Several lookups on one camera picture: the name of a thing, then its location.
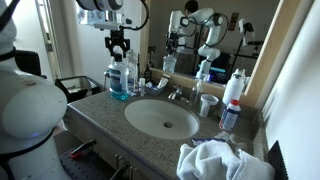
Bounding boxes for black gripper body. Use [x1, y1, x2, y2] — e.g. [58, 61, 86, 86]
[105, 29, 130, 55]

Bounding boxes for black bottle lid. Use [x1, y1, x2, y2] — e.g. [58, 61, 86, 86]
[114, 53, 122, 62]

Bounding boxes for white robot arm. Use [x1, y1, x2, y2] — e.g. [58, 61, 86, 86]
[76, 0, 149, 56]

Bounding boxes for blue mouthwash bottle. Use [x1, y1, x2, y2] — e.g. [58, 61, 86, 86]
[108, 56, 129, 100]

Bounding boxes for clear glass bottle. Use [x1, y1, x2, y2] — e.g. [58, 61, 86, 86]
[189, 79, 202, 105]

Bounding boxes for tall white bottle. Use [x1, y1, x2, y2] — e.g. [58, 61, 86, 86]
[222, 69, 245, 105]

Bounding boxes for white bottle red cap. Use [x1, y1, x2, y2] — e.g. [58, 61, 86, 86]
[219, 99, 241, 131]

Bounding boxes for small white tube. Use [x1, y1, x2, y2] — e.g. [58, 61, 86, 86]
[139, 78, 145, 96]

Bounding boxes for tray with toiletries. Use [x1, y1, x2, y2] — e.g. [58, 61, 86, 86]
[145, 74, 171, 96]

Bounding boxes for black waste bin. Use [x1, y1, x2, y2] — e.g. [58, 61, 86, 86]
[55, 76, 101, 103]

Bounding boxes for chrome faucet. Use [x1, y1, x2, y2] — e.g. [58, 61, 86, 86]
[168, 85, 189, 103]

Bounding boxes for white oval sink basin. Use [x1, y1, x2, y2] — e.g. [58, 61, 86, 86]
[124, 99, 199, 139]

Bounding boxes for metal sink drain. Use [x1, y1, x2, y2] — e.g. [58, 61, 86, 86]
[163, 122, 173, 128]

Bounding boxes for white paper cup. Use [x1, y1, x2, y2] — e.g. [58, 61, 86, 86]
[199, 94, 219, 117]

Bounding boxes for red black tool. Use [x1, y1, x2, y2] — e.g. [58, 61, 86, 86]
[70, 139, 97, 159]

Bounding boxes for blue white blister pack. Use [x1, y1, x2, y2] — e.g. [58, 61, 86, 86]
[192, 138, 226, 146]

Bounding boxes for white towel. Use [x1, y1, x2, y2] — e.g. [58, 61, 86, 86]
[176, 140, 275, 180]

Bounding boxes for black comb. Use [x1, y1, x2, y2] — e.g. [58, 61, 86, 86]
[268, 141, 289, 180]

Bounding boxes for wall mirror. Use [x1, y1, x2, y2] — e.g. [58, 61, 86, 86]
[139, 0, 316, 109]

